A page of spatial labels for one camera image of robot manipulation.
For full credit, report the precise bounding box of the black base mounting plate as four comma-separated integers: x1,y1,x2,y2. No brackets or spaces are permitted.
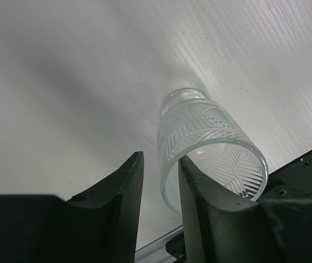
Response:
166,150,312,262

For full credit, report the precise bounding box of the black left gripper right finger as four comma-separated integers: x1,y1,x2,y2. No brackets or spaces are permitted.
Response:
179,157,312,262

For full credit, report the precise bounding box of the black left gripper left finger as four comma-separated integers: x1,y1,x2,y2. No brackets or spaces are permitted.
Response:
0,152,144,262

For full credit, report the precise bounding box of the clear ribbed glass tumbler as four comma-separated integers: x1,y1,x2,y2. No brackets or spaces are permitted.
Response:
157,88,269,214

